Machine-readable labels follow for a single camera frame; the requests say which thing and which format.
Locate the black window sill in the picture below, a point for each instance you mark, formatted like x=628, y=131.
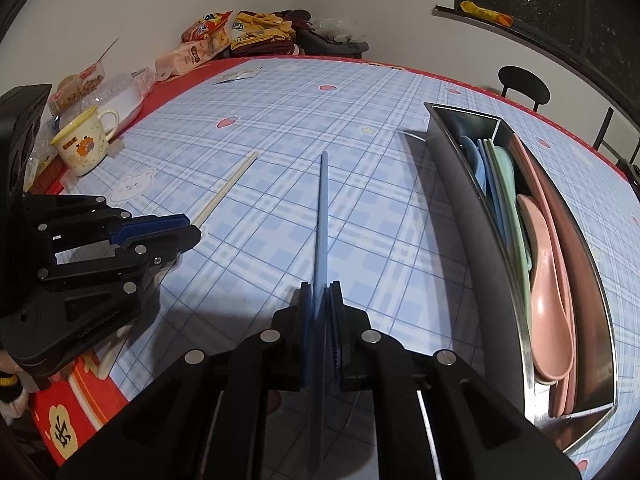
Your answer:
x=540, y=40

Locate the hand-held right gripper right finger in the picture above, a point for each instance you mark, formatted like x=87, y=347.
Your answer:
x=334, y=320

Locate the beige chopstick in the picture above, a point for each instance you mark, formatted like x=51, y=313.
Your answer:
x=227, y=185

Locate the orange snack bag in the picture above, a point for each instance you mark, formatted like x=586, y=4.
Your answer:
x=206, y=26

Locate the cream mug yellow rim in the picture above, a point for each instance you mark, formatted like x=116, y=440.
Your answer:
x=82, y=147

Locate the blue chopstick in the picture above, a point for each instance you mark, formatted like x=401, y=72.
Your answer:
x=322, y=220

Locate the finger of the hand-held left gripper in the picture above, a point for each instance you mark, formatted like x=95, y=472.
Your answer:
x=172, y=247
x=150, y=226

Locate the blue checked table mat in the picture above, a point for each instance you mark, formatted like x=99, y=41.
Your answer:
x=350, y=120

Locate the dark window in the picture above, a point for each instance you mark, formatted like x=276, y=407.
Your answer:
x=560, y=0

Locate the blue spoon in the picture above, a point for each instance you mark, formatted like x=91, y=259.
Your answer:
x=469, y=152

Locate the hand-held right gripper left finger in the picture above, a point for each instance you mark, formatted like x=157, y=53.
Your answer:
x=307, y=320

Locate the person's left forearm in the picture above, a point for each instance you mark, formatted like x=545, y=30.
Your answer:
x=9, y=385

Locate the small clear plastic piece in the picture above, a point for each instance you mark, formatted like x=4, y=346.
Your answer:
x=116, y=149

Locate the pink spoon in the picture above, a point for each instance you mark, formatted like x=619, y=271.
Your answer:
x=547, y=285

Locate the clear plastic bag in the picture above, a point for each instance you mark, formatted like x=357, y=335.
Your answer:
x=337, y=27

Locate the peach snack packet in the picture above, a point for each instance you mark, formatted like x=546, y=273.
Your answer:
x=190, y=57

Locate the green chopstick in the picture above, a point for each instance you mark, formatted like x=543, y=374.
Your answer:
x=522, y=265

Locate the beige spoon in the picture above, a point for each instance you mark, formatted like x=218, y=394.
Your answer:
x=546, y=381

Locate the black round chair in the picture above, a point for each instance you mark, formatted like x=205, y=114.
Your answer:
x=524, y=85

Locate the yellow clothes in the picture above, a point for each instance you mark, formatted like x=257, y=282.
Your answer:
x=260, y=27

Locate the yellow snack packet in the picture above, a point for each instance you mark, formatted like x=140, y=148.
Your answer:
x=485, y=12

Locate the red tablecloth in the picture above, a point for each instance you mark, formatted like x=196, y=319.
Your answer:
x=172, y=87

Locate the metal utensil tray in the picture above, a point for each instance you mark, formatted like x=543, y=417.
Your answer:
x=465, y=240

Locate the dark red clothes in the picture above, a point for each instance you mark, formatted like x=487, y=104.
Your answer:
x=265, y=51

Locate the black metal rack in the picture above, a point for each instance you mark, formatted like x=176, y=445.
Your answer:
x=606, y=127

